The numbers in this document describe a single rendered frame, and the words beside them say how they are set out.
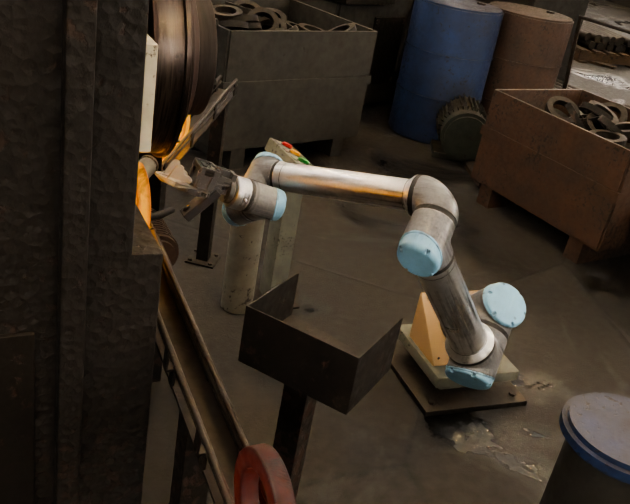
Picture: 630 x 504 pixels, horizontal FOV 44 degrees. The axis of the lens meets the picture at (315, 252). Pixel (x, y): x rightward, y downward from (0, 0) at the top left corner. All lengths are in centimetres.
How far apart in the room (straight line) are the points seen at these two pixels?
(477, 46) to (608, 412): 337
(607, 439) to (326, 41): 287
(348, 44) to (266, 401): 246
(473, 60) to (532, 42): 44
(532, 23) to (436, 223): 350
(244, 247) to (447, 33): 268
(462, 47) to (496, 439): 304
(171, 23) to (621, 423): 142
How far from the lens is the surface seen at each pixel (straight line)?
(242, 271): 281
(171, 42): 156
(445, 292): 209
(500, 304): 248
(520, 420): 274
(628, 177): 382
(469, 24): 507
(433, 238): 194
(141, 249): 142
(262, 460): 118
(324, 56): 434
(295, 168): 223
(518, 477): 250
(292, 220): 284
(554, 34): 542
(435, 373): 260
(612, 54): 975
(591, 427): 205
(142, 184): 182
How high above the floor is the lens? 154
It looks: 26 degrees down
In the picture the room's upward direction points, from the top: 11 degrees clockwise
